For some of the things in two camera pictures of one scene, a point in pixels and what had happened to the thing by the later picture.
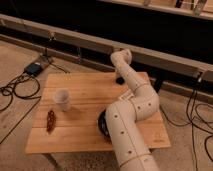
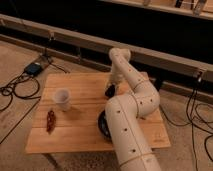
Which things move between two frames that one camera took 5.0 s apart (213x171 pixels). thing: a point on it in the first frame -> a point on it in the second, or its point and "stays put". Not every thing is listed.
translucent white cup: [62, 99] stays put
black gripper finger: [120, 80] -> [110, 91]
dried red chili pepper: [50, 122] stays put
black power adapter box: [33, 69] stays put
